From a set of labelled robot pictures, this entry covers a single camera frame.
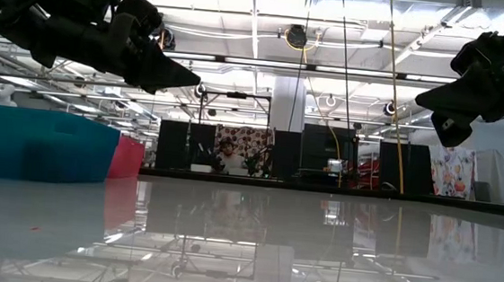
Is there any long ceiling light bar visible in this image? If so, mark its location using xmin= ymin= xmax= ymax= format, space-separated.
xmin=0 ymin=35 xmax=461 ymax=87

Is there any white building column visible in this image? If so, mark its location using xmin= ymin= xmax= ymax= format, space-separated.
xmin=270 ymin=75 xmax=308 ymax=133

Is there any white floral cloth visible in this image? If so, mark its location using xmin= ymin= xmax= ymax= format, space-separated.
xmin=424 ymin=143 xmax=481 ymax=200

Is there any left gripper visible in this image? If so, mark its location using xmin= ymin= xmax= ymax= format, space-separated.
xmin=26 ymin=0 xmax=208 ymax=99

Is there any black ceiling cable reel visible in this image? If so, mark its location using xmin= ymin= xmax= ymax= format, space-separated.
xmin=191 ymin=84 xmax=208 ymax=101
xmin=382 ymin=100 xmax=398 ymax=118
xmin=285 ymin=24 xmax=310 ymax=50

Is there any brown patterned cloth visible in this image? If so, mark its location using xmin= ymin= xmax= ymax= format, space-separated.
xmin=213 ymin=123 xmax=277 ymax=166

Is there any thin black hanging cable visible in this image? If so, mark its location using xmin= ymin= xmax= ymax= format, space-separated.
xmin=287 ymin=0 xmax=314 ymax=133

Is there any black overhead frame rig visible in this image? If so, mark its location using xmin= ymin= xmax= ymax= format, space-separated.
xmin=197 ymin=88 xmax=275 ymax=133

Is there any black partition panel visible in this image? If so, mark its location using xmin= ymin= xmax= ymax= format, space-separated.
xmin=270 ymin=129 xmax=304 ymax=181
xmin=376 ymin=140 xmax=436 ymax=197
xmin=155 ymin=119 xmax=191 ymax=172
xmin=186 ymin=122 xmax=218 ymax=166

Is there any large black cabinet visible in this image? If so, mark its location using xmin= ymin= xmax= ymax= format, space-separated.
xmin=298 ymin=123 xmax=362 ymax=189

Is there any person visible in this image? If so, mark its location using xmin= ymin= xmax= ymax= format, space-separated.
xmin=213 ymin=136 xmax=253 ymax=177

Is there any pink basket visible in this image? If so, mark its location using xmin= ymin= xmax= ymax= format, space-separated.
xmin=107 ymin=134 xmax=147 ymax=182

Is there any teal basket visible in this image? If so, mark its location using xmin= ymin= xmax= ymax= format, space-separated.
xmin=0 ymin=103 xmax=123 ymax=189

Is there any white rounded object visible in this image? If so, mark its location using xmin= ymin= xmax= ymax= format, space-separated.
xmin=0 ymin=83 xmax=20 ymax=108

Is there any red machine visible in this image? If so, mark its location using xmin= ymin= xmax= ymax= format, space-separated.
xmin=355 ymin=155 xmax=382 ymax=190

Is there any yellow hanging cable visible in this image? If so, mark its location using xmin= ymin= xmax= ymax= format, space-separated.
xmin=372 ymin=0 xmax=420 ymax=196

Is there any pale grey cloth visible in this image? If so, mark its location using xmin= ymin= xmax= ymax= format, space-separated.
xmin=472 ymin=148 xmax=504 ymax=205

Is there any yellow reel cord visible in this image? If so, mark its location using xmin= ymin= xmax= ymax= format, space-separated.
xmin=276 ymin=29 xmax=351 ymax=163

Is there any small lit screen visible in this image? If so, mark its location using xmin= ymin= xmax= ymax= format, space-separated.
xmin=326 ymin=158 xmax=344 ymax=174

